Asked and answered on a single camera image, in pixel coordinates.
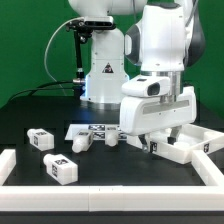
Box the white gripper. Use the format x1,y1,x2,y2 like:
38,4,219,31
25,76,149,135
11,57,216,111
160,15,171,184
120,86,196,152

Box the white square tabletop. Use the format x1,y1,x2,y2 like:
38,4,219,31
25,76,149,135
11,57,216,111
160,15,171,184
126,123,224,165

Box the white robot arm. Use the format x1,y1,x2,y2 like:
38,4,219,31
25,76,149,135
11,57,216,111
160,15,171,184
68,0,205,147

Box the paper sheet with tags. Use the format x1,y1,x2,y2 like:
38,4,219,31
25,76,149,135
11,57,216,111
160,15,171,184
65,124,127,140

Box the white U-shaped fence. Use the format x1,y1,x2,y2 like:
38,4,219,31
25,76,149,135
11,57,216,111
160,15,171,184
0,150,224,212

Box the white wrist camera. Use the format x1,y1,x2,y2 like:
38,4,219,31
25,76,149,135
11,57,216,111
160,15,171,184
122,75,171,98

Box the black cables on table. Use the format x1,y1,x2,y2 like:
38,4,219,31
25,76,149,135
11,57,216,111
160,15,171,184
8,79,83,103

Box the white camera cable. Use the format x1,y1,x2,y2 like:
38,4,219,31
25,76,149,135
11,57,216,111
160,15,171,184
43,18,81,96

